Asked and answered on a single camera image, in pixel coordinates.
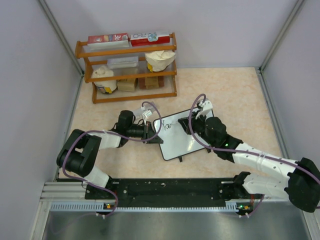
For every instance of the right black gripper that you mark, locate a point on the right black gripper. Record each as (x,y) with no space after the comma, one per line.
(185,123)

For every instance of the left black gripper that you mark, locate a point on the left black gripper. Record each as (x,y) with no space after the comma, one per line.
(148,132)

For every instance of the black framed whiteboard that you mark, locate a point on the black framed whiteboard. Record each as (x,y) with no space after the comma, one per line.
(176,143)

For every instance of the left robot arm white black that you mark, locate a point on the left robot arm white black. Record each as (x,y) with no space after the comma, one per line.
(79,153)

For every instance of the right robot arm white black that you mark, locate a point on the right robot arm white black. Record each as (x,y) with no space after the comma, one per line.
(295,180)

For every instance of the brown cardboard box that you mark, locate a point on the brown cardboard box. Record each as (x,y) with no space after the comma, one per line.
(148,83)

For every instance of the tan cardboard box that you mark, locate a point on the tan cardboard box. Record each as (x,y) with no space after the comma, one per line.
(127,85)

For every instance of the cream paper bag upper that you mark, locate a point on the cream paper bag upper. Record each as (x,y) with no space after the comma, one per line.
(157,61)

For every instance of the wooden three tier shelf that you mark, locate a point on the wooden three tier shelf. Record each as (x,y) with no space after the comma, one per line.
(93,60)

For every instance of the clear plastic box on shelf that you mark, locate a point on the clear plastic box on shelf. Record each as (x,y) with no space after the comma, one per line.
(123,62)

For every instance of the red white wrap box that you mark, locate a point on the red white wrap box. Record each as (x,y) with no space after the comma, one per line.
(150,38)

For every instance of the red white foil box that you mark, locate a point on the red white foil box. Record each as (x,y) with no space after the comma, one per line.
(108,41)

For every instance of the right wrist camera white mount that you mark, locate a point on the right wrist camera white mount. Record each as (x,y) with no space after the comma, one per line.
(204,108)

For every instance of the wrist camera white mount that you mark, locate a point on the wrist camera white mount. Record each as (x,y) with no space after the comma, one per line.
(204,108)
(146,112)

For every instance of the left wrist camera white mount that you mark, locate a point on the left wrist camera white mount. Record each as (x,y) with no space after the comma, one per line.
(146,112)

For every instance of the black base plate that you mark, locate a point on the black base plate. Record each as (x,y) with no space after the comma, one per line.
(169,192)

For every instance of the aluminium rail frame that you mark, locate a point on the aluminium rail frame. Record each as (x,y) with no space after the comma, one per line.
(63,191)

